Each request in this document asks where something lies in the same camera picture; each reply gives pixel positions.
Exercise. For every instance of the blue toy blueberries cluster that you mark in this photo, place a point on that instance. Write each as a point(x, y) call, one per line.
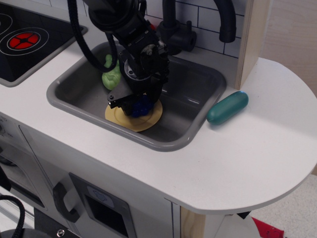
point(142, 107)

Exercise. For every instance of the black oven door handle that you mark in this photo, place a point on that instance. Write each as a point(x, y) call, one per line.
point(59, 193)

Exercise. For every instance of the teal toy cucumber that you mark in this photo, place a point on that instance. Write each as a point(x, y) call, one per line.
point(227, 108)

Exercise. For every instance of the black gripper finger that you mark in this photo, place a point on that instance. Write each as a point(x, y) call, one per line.
point(127, 105)
point(153, 92)

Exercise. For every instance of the yellow toy plate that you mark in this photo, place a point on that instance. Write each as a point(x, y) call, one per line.
point(141, 123)

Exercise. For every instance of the red cloth on floor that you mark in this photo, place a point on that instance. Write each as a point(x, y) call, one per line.
point(267, 230)

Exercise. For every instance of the green toy lettuce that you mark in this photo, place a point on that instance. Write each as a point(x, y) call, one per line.
point(112, 78)

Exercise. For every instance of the grey dishwasher door panel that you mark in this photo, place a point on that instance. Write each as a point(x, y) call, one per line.
point(105, 208)

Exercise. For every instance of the wooden side panel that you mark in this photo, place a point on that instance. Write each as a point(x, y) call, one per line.
point(253, 34)

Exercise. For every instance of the grey toy sink basin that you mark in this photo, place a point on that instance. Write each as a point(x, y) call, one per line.
point(192, 89)

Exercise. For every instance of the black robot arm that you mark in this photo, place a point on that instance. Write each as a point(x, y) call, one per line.
point(141, 55)

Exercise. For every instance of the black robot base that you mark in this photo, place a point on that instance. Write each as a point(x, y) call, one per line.
point(44, 227)

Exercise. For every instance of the black toy stovetop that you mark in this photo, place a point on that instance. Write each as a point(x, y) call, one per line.
point(29, 40)

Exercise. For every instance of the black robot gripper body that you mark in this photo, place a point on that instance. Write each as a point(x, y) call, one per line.
point(136, 76)

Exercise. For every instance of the black toy faucet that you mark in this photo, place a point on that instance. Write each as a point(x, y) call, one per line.
point(182, 38)

